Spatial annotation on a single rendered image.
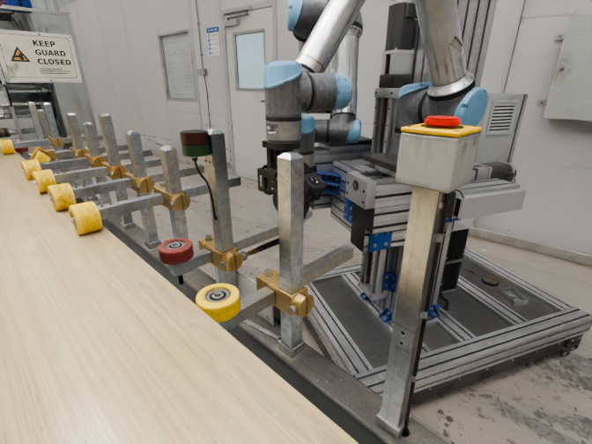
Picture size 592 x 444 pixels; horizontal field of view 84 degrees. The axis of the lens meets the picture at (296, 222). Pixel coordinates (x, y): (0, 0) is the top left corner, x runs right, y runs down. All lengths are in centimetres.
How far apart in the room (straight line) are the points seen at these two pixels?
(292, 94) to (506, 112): 104
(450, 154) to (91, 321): 60
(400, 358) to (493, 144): 113
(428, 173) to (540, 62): 272
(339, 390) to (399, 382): 17
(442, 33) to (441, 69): 8
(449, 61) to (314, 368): 79
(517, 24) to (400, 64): 187
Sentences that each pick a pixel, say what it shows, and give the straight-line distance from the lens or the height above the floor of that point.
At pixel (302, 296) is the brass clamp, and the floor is 87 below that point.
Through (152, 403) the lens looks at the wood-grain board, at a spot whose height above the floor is 90.
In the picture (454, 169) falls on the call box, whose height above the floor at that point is 118.
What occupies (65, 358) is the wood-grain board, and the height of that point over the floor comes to 90.
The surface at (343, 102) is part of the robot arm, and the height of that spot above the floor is 123.
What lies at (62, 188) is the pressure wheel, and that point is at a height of 97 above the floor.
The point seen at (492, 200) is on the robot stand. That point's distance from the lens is 121.
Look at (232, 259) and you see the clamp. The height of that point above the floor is 86.
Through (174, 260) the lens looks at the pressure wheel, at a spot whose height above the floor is 89.
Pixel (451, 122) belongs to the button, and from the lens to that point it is 43.
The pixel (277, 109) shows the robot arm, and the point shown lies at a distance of 69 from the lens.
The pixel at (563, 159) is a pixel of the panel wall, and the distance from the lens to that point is 313.
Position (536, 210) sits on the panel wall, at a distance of 323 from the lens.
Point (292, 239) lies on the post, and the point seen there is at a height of 99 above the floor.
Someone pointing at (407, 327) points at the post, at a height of 93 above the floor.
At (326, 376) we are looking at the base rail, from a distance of 77.
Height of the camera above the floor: 127
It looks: 23 degrees down
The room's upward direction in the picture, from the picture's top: straight up
